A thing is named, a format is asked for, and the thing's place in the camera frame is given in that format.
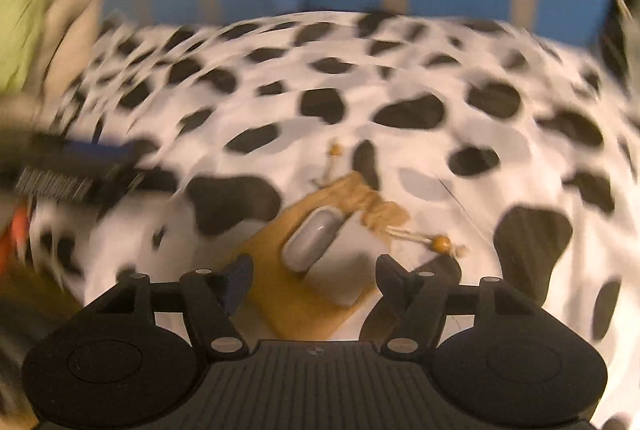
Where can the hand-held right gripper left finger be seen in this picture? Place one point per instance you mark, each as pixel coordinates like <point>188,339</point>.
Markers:
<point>239,282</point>

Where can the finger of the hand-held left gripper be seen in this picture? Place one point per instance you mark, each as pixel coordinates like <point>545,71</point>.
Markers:
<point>105,149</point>

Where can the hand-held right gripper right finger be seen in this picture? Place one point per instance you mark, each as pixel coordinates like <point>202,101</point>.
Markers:
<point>392,277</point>

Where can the grey oval case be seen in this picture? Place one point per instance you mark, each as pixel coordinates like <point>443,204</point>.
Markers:
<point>310,241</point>

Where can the orange object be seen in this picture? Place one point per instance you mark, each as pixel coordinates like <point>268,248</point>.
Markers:
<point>20,230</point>

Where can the beige quilt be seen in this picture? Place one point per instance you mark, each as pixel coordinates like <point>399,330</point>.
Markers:
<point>72,50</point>

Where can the cow print blanket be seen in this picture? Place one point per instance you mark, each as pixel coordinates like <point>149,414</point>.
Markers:
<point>400,150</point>

